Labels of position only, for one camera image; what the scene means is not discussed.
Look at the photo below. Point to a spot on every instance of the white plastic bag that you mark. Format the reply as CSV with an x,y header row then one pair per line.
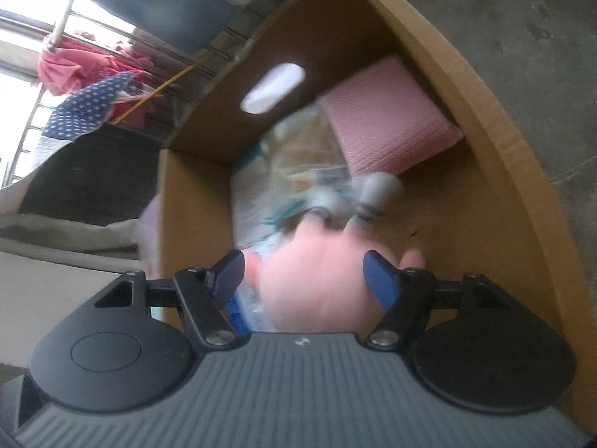
x,y
298,163

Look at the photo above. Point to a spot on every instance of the brown cardboard box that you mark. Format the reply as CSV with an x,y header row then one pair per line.
x,y
196,205

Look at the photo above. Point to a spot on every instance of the blue curtain with circles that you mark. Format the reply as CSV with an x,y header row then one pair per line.
x,y
196,9

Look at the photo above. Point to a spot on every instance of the pink plush toy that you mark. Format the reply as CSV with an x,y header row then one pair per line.
x,y
317,280

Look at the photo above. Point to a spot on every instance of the pink mesh pad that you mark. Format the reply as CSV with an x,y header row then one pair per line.
x,y
387,116

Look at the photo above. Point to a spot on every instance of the blue star-print cloth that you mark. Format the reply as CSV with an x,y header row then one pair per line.
x,y
84,107

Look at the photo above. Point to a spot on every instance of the yellow stick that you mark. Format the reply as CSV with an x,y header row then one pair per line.
x,y
158,88

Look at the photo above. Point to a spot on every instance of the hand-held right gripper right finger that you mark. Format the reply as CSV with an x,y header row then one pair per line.
x,y
380,280

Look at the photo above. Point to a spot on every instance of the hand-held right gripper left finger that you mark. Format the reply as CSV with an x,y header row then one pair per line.
x,y
231,273

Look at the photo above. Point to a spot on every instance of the black cabinet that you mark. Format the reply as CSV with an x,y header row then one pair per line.
x,y
88,177

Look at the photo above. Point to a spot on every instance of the pink hanging clothing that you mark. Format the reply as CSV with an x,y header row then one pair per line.
x,y
70,67

